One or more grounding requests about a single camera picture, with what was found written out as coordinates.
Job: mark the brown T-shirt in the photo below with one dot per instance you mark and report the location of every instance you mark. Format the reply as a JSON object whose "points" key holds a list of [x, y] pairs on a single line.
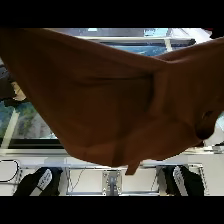
{"points": [[100, 100]]}

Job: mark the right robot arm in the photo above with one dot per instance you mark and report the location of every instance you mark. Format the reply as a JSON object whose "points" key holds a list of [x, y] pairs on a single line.
{"points": [[190, 183]]}

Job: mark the beige garment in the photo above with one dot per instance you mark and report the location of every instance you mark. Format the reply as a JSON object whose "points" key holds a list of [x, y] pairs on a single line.
{"points": [[19, 93]]}

